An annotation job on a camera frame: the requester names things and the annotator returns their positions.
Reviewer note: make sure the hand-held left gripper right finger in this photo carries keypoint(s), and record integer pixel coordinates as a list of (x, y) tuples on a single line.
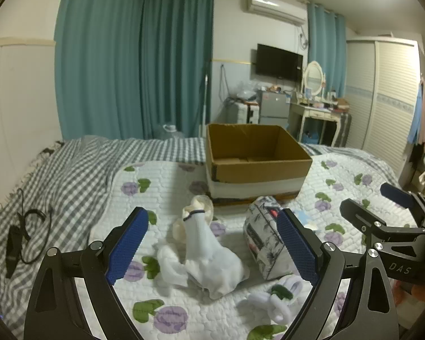
[(297, 244)]

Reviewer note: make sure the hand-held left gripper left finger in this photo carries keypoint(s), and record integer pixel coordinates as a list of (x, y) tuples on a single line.
[(127, 244)]

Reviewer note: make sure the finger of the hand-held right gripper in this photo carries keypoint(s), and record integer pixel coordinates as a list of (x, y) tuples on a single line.
[(396, 193), (357, 216)]

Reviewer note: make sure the small blue white tissue pack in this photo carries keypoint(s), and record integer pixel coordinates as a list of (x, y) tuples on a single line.
[(306, 220)]

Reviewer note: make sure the printed tissue pack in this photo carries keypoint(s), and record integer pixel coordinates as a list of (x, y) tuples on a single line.
[(265, 248)]

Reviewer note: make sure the white lavender fabric bundle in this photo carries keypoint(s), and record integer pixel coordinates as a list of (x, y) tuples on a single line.
[(269, 302)]

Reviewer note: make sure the cardboard box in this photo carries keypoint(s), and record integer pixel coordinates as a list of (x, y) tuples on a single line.
[(255, 177)]

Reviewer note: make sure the cream sock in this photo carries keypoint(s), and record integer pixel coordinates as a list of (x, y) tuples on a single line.
[(198, 203)]

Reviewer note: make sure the white sock bundle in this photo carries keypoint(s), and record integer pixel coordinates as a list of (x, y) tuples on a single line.
[(212, 258)]

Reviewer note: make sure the person's right hand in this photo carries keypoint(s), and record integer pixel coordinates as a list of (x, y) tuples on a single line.
[(419, 293)]

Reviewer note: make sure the hanging clothes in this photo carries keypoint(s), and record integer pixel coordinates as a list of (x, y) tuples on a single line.
[(419, 113)]

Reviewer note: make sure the white slatted wardrobe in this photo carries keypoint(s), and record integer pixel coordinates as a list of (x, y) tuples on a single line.
[(386, 106)]

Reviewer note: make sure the blue plastic basket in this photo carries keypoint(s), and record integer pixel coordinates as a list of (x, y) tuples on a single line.
[(311, 137)]

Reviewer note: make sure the white floral quilt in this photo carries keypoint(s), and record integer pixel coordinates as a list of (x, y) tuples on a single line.
[(198, 311)]

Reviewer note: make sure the stack of boxes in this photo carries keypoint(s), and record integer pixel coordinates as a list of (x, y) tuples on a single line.
[(341, 105)]

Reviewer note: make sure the white dressing table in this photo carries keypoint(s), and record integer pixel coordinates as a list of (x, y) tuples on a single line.
[(315, 114)]

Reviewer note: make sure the clear water jug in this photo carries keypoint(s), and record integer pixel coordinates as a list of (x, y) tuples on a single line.
[(170, 132)]

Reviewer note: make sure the dark patterned cloth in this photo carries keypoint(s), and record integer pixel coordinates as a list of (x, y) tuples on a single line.
[(51, 147)]

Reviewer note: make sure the grey small fridge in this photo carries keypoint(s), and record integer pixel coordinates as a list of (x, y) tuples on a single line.
[(272, 108)]

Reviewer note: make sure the white suitcase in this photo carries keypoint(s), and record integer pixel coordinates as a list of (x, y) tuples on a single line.
[(244, 113)]

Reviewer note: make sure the white oval mirror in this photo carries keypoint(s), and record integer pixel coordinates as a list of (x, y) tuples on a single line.
[(313, 76)]

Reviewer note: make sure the narrow teal curtain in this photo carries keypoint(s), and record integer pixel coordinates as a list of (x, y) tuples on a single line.
[(326, 53)]

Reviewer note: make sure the clear plastic bag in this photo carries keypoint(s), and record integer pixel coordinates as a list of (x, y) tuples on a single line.
[(247, 90)]

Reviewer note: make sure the white mop pole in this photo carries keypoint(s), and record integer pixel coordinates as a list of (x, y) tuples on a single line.
[(206, 95)]

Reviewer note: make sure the wide teal curtain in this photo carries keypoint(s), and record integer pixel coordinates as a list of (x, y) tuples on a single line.
[(99, 60)]

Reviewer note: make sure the teal corner curtain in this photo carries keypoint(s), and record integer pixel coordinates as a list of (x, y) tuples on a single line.
[(177, 60)]

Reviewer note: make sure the white air conditioner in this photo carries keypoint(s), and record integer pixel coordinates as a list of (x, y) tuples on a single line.
[(274, 7)]

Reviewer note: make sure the black wall television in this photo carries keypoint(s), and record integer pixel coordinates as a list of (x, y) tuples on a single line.
[(279, 63)]

